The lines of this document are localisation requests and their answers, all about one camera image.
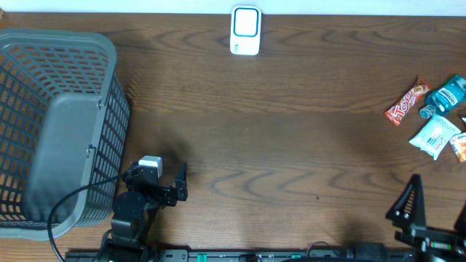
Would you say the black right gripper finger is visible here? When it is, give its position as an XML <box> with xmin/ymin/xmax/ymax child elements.
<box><xmin>454</xmin><ymin>205</ymin><xmax>466</xmax><ymax>235</ymax></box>
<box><xmin>385</xmin><ymin>174</ymin><xmax>427</xmax><ymax>230</ymax></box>

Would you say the mint green wipes pack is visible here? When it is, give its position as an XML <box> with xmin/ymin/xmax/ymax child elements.
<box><xmin>409</xmin><ymin>114</ymin><xmax>461</xmax><ymax>160</ymax></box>

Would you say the small orange carton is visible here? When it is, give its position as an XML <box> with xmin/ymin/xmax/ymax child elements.
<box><xmin>449</xmin><ymin>132</ymin><xmax>466</xmax><ymax>162</ymax></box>

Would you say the red chocolate bar wrapper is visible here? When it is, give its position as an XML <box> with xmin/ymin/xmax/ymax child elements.
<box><xmin>384</xmin><ymin>76</ymin><xmax>430</xmax><ymax>126</ymax></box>

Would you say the teal mouthwash bottle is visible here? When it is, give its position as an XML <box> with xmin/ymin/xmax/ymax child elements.
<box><xmin>419</xmin><ymin>75</ymin><xmax>465</xmax><ymax>119</ymax></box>

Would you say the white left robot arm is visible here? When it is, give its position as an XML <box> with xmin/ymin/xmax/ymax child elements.
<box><xmin>94</xmin><ymin>162</ymin><xmax>188</xmax><ymax>262</ymax></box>

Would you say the white barcode scanner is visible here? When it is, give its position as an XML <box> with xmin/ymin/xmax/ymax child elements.
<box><xmin>229</xmin><ymin>6</ymin><xmax>262</xmax><ymax>56</ymax></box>

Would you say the grey plastic basket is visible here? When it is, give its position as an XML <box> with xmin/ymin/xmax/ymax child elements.
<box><xmin>1</xmin><ymin>28</ymin><xmax>130</xmax><ymax>240</ymax></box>

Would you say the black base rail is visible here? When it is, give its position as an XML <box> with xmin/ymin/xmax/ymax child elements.
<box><xmin>65</xmin><ymin>248</ymin><xmax>416</xmax><ymax>262</ymax></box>

